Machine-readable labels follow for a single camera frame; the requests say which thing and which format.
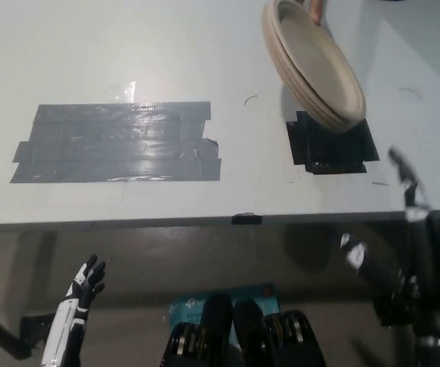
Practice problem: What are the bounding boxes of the teal cardboard box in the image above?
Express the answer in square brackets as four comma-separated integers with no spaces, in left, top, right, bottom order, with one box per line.
[167,281,282,334]

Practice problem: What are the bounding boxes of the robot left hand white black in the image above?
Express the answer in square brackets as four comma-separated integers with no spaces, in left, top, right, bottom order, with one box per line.
[40,254,108,367]

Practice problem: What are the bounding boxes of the beige paper plate stack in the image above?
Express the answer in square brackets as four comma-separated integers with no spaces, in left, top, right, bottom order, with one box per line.
[260,0,368,134]

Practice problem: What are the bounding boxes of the grey duct tape patch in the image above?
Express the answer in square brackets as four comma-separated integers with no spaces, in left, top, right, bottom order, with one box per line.
[8,100,222,184]

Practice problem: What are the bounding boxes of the person hand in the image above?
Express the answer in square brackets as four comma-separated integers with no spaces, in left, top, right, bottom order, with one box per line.
[305,0,325,26]

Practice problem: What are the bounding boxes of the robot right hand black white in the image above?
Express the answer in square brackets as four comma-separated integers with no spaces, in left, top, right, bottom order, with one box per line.
[338,146,440,311]

